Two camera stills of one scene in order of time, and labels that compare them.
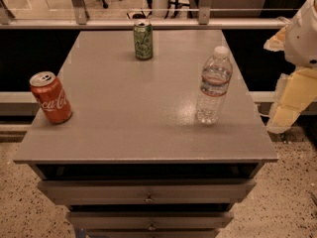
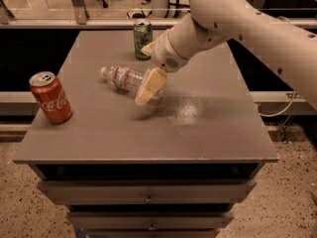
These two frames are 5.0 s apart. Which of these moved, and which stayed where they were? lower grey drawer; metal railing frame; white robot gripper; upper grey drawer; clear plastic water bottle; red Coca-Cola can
Moved: white robot gripper; clear plastic water bottle
Stayed: red Coca-Cola can; metal railing frame; upper grey drawer; lower grey drawer
